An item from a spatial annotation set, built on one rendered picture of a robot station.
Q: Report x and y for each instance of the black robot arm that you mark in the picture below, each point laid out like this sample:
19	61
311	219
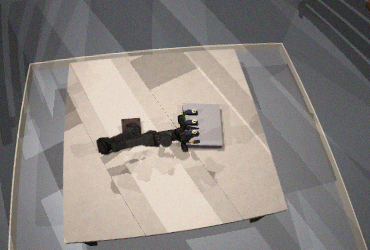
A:
131	138

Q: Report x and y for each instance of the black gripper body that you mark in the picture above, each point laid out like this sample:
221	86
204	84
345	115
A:
181	122

